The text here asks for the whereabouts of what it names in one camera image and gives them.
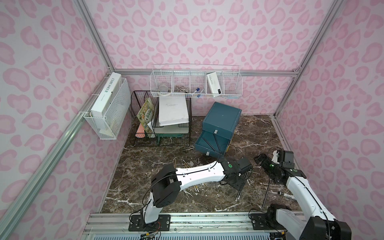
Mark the white wire wall basket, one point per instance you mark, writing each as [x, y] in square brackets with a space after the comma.
[181, 80]

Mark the black pencils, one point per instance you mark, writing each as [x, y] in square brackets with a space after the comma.
[209, 141]

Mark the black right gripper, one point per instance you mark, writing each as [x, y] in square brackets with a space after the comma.
[263, 160]

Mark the yellow pencil bundle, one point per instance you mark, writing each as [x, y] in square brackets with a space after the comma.
[179, 164]

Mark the black pencil group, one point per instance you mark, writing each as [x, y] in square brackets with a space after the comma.
[240, 192]

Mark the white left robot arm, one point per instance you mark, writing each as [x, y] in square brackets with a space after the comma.
[169, 181]

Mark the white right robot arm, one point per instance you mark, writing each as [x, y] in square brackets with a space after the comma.
[320, 223]

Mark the white paper stack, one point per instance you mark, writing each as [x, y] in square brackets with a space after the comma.
[173, 111]

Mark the black wire file rack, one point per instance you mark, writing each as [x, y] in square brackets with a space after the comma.
[138, 136]

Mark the teal drawer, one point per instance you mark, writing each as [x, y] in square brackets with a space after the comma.
[222, 142]

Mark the teal drawer cabinet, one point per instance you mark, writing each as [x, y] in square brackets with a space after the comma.
[222, 120]

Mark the lone black pencil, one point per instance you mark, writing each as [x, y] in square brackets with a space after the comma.
[266, 194]

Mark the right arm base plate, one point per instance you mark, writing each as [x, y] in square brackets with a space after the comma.
[259, 222]

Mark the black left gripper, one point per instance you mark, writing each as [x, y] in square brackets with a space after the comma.
[237, 183]

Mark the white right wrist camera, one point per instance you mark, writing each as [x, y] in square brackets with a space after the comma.
[275, 158]

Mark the white small box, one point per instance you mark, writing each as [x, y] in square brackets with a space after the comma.
[214, 84]

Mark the white book box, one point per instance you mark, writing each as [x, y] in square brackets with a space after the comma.
[107, 95]

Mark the green stool frame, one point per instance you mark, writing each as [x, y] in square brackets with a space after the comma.
[173, 139]

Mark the white wire side basket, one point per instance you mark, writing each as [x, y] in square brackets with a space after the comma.
[108, 127]

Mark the colorful picture book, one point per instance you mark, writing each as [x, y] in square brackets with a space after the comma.
[145, 115]

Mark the black marker pen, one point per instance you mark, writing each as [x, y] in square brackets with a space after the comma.
[287, 196]

